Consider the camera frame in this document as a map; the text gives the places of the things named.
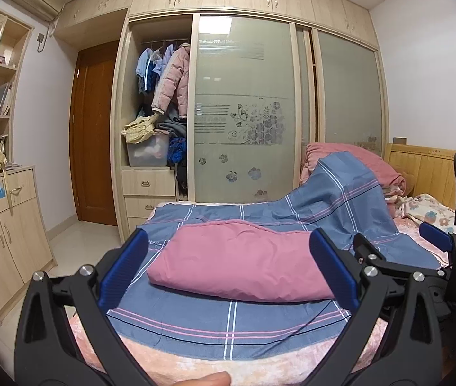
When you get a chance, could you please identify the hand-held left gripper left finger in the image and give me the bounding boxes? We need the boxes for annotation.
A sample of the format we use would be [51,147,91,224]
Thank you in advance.
[13,227,160,386]

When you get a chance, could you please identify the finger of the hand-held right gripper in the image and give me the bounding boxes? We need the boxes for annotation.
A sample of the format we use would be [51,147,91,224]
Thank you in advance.
[418,221,456,252]
[352,232,451,286]

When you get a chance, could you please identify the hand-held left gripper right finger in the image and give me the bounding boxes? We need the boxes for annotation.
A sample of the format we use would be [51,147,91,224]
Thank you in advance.
[292,226,449,386]

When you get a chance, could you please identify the pink and white hooded jacket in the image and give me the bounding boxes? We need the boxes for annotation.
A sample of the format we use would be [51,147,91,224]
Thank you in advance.
[146,219,335,302]

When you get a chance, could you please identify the dark hanging clothes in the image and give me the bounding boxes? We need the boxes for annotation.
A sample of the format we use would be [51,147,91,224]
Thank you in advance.
[175,163,190,202]

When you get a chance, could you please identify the grey folded clothes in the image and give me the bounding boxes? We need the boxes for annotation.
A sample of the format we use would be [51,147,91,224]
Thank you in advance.
[153,105,188,137]

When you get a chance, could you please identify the person's left hand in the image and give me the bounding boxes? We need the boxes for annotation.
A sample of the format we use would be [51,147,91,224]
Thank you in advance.
[172,371,232,386]

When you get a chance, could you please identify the floral blanket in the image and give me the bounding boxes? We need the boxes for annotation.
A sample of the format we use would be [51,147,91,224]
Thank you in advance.
[386,193,456,234]

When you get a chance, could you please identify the wardrobe drawer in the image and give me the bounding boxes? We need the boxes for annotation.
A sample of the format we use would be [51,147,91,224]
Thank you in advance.
[121,169,177,196]
[123,195,177,220]
[127,217,152,236]

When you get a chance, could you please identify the wooden headboard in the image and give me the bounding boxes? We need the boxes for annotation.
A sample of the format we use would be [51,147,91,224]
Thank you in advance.
[384,142,456,210]

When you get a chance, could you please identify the blue plaid duvet cover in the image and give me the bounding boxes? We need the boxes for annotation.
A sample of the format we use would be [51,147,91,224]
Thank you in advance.
[106,151,441,360]

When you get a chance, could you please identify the pink quilt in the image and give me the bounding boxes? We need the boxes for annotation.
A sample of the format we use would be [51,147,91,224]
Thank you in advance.
[299,142,407,198]

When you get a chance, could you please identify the light wood side cabinet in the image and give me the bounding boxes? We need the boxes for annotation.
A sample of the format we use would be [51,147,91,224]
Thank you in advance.
[0,165,58,326]

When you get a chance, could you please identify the clear plastic storage box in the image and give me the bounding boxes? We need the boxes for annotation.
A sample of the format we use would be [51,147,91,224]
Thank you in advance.
[125,133,170,167]

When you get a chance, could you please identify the blue cloth bundle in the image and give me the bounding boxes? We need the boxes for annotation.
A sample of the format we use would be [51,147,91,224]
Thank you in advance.
[167,137,188,165]

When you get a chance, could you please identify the brown wooden door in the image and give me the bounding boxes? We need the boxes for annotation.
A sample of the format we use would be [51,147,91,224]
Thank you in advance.
[69,40,120,226]

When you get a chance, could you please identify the yellow crumpled garment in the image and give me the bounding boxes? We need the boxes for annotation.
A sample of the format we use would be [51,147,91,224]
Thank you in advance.
[121,115,158,144]

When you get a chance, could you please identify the light wood wardrobe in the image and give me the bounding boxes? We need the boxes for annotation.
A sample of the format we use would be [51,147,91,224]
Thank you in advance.
[113,8,389,246]

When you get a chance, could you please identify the plain frosted sliding door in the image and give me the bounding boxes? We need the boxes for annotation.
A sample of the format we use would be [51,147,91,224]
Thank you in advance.
[312,28,387,157]

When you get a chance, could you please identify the pink puffer jacket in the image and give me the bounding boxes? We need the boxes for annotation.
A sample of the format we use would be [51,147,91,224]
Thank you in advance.
[151,44,191,119]

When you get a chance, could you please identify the blue hanging jacket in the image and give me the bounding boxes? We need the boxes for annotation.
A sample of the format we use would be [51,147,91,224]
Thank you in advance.
[149,46,174,93]

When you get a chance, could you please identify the light blue hanging shirt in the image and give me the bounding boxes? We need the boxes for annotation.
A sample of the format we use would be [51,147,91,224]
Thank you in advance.
[135,48,153,94]

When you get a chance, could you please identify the frosted floral sliding door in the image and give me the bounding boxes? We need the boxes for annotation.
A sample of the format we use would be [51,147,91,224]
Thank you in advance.
[192,14,301,204]

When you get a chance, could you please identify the light wood bookshelf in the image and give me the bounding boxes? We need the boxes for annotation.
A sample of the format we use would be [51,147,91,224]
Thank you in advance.
[0,4,36,170]

